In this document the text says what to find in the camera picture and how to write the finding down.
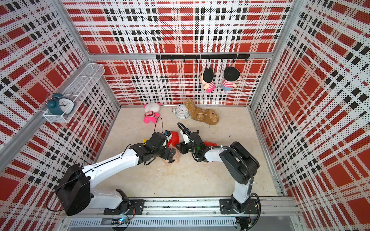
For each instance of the hanging doll blue pants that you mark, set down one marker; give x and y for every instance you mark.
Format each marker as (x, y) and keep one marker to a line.
(231, 75)

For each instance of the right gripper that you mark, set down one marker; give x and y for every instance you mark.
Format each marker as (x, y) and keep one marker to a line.
(182, 149)

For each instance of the brown teddy bear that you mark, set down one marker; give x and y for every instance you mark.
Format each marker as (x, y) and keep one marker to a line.
(208, 116)

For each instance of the red piggy bank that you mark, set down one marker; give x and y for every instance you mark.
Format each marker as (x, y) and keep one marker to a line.
(174, 140)
(210, 143)

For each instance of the green circuit board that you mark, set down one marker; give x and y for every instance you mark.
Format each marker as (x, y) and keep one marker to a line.
(123, 221)

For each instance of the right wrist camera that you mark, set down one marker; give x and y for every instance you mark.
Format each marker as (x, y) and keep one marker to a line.
(185, 137)

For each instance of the pink white plush pig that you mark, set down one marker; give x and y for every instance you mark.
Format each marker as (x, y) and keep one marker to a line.
(151, 112)

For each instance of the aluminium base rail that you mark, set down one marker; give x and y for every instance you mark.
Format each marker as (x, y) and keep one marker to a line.
(191, 213)

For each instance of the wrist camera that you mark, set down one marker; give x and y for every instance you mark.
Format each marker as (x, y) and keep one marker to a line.
(185, 137)
(168, 134)

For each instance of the black hook rail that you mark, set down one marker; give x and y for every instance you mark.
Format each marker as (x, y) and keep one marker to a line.
(202, 56)

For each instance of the white wire shelf basket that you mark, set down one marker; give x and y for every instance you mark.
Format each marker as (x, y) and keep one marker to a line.
(78, 90)

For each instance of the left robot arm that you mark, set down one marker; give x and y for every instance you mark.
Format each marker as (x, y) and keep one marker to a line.
(76, 191)

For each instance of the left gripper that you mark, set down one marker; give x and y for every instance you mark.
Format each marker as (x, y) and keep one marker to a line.
(167, 152)

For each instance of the hanging doll pink outfit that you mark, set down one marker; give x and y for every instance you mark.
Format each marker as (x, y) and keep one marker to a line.
(207, 79)

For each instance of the pink piggy bank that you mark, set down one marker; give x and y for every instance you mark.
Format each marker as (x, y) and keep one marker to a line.
(175, 158)

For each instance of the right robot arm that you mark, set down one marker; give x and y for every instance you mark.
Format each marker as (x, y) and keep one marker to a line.
(241, 165)

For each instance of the teal alarm clock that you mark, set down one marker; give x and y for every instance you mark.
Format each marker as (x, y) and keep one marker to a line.
(60, 105)

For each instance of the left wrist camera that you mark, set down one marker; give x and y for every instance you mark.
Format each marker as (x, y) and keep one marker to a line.
(168, 134)

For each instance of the white alarm clock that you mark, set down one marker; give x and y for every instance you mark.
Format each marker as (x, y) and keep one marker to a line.
(181, 111)

